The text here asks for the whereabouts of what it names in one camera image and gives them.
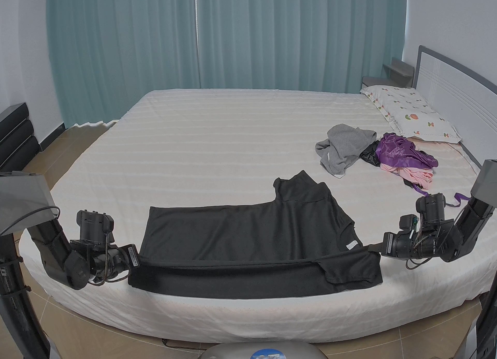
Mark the black cable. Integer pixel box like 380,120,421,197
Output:
0,205,61,235
161,337,206,350

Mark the black shiny garment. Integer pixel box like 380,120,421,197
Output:
359,141,383,168

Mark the black T-shirt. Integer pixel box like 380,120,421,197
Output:
127,170,383,300

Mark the pink garment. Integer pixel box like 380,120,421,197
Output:
381,163,433,191

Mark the purple satin garment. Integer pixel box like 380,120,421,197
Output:
376,132,472,208

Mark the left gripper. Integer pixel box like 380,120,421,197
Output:
102,244,140,278

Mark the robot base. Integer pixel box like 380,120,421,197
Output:
198,342,325,359

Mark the grey garment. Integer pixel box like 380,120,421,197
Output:
315,124,378,177

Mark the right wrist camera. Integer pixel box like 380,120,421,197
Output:
399,214,419,232

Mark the blue-green curtain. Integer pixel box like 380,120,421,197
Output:
47,0,199,128
196,0,407,94

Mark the grey bedside table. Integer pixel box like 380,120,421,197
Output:
362,58,415,88

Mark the white printed pillow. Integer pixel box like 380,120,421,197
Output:
360,85,463,144

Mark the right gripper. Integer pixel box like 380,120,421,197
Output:
382,231,416,260

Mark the black chest of drawers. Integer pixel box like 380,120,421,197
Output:
0,102,41,173

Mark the bed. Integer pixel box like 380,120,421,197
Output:
17,45,497,344

